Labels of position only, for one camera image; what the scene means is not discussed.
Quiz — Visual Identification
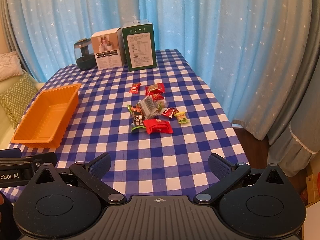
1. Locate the yellow green candy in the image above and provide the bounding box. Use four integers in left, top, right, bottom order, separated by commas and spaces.
174, 112, 189, 124

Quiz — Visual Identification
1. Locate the dark green nut bar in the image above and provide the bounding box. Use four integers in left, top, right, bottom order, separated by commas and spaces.
127, 105, 146, 133

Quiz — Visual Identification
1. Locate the red pillow snack packet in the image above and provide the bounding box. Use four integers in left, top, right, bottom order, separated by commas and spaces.
143, 119, 173, 134

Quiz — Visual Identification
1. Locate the dark red candy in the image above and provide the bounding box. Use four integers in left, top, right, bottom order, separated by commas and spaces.
162, 107, 179, 119

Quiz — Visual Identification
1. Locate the clear grey snack packet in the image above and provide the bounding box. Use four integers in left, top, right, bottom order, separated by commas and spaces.
136, 95, 161, 120

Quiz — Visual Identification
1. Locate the clear brown cake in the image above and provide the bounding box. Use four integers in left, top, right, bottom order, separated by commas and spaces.
156, 100, 168, 111

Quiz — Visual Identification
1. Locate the small red white candy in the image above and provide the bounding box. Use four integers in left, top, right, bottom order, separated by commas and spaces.
151, 93, 164, 101

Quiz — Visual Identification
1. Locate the large red gold snack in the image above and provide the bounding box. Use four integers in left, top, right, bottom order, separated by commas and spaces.
145, 82, 165, 96

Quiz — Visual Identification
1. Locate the person left hand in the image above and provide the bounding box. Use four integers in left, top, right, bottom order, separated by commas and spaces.
0, 193, 5, 224

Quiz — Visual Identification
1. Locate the cream sofa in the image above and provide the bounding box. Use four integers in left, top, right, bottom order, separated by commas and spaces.
0, 70, 44, 150

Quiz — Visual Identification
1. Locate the orange plastic tray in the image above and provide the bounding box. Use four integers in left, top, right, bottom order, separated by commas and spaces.
11, 83, 81, 148

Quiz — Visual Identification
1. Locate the green zigzag cushion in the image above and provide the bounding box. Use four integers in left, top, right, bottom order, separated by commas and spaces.
1, 74, 38, 129

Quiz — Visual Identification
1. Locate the grey curtain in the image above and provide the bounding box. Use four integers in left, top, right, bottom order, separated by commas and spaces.
267, 29, 320, 178

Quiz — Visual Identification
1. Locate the blue checkered tablecloth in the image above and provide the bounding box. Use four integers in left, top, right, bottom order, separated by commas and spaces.
0, 49, 251, 203

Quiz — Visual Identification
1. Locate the white pink cushion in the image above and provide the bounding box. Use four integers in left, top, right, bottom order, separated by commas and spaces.
0, 51, 23, 81

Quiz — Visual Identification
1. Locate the dark glass humidifier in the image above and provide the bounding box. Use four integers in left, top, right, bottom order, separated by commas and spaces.
74, 38, 97, 70

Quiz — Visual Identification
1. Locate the white humidifier box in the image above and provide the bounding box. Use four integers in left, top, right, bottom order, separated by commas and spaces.
91, 28, 126, 70

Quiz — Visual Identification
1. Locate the blue star curtain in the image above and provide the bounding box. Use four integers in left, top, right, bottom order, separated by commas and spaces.
5, 0, 313, 129

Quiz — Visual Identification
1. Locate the green carton box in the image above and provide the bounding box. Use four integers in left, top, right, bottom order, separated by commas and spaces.
121, 20, 157, 71

